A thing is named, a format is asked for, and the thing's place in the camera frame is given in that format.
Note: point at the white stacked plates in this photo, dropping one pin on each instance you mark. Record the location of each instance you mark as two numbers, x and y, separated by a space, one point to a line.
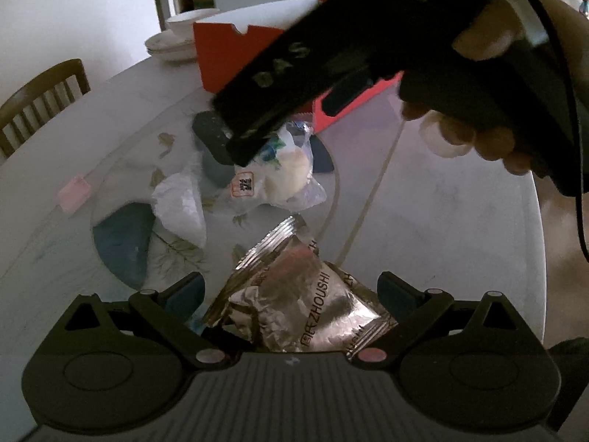
169 47

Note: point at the dark wooden chair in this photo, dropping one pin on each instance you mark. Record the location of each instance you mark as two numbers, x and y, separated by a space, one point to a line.
40 100

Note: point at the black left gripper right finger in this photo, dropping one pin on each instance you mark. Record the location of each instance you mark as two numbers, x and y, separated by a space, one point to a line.
412 309

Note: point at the clear bag with white bun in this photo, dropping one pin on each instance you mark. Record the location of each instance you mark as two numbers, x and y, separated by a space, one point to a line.
280 175

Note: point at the pink rectangular eraser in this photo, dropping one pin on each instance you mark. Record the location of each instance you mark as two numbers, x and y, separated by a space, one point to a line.
74 195

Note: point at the red cardboard box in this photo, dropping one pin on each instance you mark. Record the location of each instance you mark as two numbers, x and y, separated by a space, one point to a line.
230 55

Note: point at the white bowl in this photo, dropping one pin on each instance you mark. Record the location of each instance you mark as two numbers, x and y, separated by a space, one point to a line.
182 24

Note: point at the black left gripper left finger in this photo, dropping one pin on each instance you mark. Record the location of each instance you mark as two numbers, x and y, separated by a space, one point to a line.
174 305

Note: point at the silver foil snack packet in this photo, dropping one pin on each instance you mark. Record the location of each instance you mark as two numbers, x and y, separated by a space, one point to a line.
282 297

